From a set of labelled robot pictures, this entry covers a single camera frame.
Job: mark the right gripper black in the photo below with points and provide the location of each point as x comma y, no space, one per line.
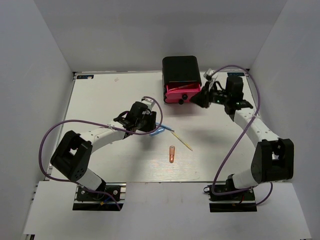
203,98

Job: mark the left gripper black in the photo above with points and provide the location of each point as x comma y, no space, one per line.
152,118

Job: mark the orange highlighter pen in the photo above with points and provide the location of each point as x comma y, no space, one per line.
186,86

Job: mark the pink drawer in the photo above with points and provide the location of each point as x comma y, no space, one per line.
179,95
194,89
179,101

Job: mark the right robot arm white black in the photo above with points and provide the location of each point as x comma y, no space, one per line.
273,159

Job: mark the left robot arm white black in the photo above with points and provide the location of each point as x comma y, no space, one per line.
72,155

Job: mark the light blue clip pen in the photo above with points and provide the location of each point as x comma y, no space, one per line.
164,127

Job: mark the yellow highlighter pen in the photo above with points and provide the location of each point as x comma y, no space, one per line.
182,141

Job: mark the black drawer cabinet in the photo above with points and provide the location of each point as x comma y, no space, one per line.
179,70

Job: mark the right blue table sticker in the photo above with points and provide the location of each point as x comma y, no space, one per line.
238,74

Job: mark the blue table sticker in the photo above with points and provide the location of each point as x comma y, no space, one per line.
238,74
85,77

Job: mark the left blue table sticker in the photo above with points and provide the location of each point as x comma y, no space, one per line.
85,77

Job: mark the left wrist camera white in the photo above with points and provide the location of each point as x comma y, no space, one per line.
149,102

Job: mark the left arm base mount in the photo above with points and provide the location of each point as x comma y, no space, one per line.
111,199

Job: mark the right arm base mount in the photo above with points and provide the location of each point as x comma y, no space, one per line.
242,202

